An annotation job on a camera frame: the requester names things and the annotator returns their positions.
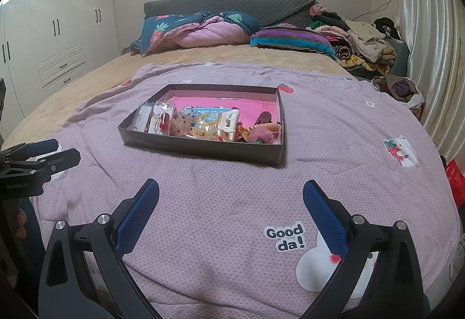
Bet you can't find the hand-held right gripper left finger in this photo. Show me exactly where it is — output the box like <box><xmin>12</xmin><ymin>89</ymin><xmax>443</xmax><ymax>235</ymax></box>
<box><xmin>38</xmin><ymin>178</ymin><xmax>162</xmax><ymax>319</ymax></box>

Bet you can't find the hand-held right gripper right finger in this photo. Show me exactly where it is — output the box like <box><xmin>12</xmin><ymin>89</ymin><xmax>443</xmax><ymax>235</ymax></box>
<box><xmin>301</xmin><ymin>179</ymin><xmax>425</xmax><ymax>319</ymax></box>

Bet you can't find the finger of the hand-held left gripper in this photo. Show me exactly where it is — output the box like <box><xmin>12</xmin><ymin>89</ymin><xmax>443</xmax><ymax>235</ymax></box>
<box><xmin>18</xmin><ymin>148</ymin><xmax>81</xmax><ymax>183</ymax></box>
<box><xmin>0</xmin><ymin>139</ymin><xmax>59</xmax><ymax>164</ymax></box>

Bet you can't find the dark box with pink lining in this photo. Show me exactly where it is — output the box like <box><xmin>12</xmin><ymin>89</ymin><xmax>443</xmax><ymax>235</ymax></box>
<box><xmin>117</xmin><ymin>84</ymin><xmax>285</xmax><ymax>167</ymax></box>

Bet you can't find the clear plastic packet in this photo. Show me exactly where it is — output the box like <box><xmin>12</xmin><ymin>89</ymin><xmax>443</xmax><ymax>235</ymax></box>
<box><xmin>132</xmin><ymin>105</ymin><xmax>153</xmax><ymax>132</ymax></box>

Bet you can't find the clear packet with red charm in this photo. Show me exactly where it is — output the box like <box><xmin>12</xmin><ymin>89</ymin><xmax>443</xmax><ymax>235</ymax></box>
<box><xmin>152</xmin><ymin>102</ymin><xmax>176</xmax><ymax>134</ymax></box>

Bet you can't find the yellow accessory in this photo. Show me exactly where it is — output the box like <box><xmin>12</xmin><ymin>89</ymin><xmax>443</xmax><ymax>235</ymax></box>
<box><xmin>194</xmin><ymin>119</ymin><xmax>219</xmax><ymax>140</ymax></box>

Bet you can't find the orange spiral hair tie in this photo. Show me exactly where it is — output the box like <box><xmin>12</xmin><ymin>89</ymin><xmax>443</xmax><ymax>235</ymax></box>
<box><xmin>238</xmin><ymin>122</ymin><xmax>281</xmax><ymax>142</ymax></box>

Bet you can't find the pink pompom hair tie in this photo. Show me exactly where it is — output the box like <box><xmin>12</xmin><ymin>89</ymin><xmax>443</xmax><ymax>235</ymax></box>
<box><xmin>248</xmin><ymin>128</ymin><xmax>272</xmax><ymax>145</ymax></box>

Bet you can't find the white hair claw clip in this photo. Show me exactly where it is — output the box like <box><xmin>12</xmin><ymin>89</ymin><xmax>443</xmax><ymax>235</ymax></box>
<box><xmin>217</xmin><ymin>108</ymin><xmax>241</xmax><ymax>142</ymax></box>

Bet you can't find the person's left hand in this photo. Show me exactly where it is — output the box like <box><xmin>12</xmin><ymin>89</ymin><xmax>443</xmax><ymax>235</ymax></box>
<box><xmin>16</xmin><ymin>209</ymin><xmax>29</xmax><ymax>238</ymax></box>

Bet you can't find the purple printed blanket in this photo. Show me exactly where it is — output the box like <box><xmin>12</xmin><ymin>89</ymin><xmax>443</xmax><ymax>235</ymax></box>
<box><xmin>29</xmin><ymin>63</ymin><xmax>464</xmax><ymax>319</ymax></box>

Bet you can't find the blue patterned hair clip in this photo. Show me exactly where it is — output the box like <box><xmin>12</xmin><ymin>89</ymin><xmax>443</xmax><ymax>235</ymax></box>
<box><xmin>180</xmin><ymin>106</ymin><xmax>228</xmax><ymax>121</ymax></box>

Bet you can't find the white wardrobe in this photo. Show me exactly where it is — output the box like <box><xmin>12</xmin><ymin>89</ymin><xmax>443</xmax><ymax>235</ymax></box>
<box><xmin>0</xmin><ymin>0</ymin><xmax>122</xmax><ymax>131</ymax></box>

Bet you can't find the red bag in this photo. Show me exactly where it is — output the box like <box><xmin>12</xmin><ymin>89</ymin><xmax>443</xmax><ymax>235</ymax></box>
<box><xmin>445</xmin><ymin>159</ymin><xmax>465</xmax><ymax>207</ymax></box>

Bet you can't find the bag of clothes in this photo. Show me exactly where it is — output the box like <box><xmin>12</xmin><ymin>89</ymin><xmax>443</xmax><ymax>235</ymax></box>
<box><xmin>374</xmin><ymin>74</ymin><xmax>425</xmax><ymax>120</ymax></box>

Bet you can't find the beige bed sheet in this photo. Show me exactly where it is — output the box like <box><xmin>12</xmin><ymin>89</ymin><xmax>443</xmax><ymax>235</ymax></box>
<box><xmin>0</xmin><ymin>45</ymin><xmax>349</xmax><ymax>145</ymax></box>

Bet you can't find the striped fleece pillow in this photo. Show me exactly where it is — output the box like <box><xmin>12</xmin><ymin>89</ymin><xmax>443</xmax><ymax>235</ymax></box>
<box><xmin>250</xmin><ymin>26</ymin><xmax>338</xmax><ymax>62</ymax></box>

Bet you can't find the pile of clothes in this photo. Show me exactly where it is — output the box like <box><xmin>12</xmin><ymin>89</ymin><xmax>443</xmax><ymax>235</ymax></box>
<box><xmin>307</xmin><ymin>4</ymin><xmax>397</xmax><ymax>78</ymax></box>

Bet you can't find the blue and pink quilt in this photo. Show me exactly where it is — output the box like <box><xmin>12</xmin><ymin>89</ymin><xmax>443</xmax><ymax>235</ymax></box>
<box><xmin>130</xmin><ymin>11</ymin><xmax>265</xmax><ymax>57</ymax></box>

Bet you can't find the cream satin curtain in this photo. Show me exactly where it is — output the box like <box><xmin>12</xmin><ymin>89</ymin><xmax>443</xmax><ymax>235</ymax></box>
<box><xmin>390</xmin><ymin>0</ymin><xmax>465</xmax><ymax>167</ymax></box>

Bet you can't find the black garment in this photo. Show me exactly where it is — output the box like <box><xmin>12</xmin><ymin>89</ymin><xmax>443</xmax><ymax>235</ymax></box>
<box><xmin>374</xmin><ymin>17</ymin><xmax>396</xmax><ymax>37</ymax></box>

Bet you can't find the grey quilted headboard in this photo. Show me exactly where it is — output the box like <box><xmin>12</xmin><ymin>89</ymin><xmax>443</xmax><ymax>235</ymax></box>
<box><xmin>143</xmin><ymin>0</ymin><xmax>316</xmax><ymax>27</ymax></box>

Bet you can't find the white wire rack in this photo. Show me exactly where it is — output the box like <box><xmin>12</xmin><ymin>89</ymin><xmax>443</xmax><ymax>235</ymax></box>
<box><xmin>450</xmin><ymin>232</ymin><xmax>465</xmax><ymax>279</ymax></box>

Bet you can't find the dark wall cable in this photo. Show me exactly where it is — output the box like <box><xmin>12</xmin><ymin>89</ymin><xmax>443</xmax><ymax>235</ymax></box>
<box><xmin>354</xmin><ymin>0</ymin><xmax>398</xmax><ymax>20</ymax></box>

